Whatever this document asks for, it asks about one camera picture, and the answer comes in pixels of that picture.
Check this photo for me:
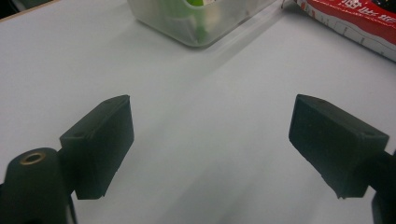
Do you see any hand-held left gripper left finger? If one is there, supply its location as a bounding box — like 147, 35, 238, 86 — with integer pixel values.
59, 94, 135, 201

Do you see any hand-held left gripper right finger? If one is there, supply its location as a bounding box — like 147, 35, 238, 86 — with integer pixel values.
288, 93, 390, 200

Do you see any clear plastic container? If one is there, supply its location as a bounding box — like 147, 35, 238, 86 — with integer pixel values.
126, 0, 278, 49

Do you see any green and white food packet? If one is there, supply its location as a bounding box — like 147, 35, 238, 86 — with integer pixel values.
166, 0, 227, 45

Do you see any red and black food packet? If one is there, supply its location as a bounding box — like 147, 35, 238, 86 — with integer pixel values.
280, 0, 396, 63

